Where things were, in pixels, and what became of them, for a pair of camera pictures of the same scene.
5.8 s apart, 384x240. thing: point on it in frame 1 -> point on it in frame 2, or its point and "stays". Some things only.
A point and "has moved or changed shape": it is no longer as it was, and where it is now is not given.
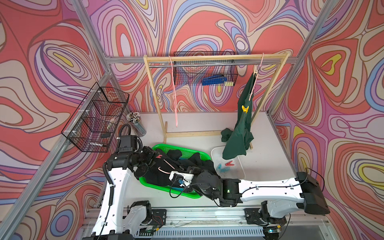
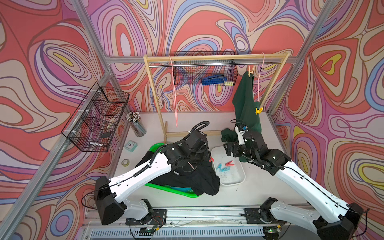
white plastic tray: x=232 y=168 stays
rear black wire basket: x=193 y=75 stays
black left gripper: x=150 y=153 -> x=206 y=156
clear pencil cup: x=136 y=124 stays
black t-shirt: x=168 y=161 has moved or changed shape
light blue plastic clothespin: x=225 y=169 stays
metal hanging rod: x=217 y=65 stays
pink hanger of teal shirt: x=174 y=90 stays
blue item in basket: x=214 y=80 stays
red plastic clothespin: x=229 y=163 stays
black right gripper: x=193 y=170 -> x=235 y=146
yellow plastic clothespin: x=245 y=109 -> x=258 y=111
